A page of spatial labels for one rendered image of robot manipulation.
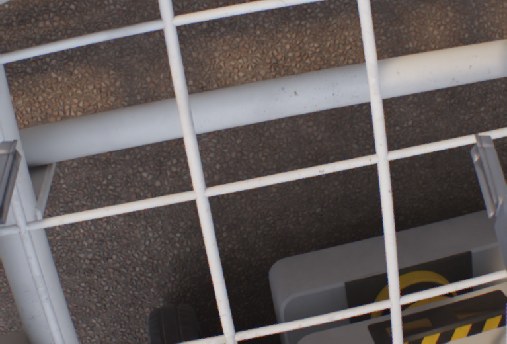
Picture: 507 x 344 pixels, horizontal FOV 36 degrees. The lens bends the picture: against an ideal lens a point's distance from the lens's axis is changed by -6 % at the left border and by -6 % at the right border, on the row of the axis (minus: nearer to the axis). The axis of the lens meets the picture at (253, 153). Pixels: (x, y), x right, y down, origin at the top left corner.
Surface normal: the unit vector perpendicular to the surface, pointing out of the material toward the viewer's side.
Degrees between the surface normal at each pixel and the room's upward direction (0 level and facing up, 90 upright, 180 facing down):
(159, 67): 0
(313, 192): 0
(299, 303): 0
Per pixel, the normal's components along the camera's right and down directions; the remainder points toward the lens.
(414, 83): 0.16, 0.50
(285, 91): 0.03, -0.24
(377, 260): -0.17, -0.92
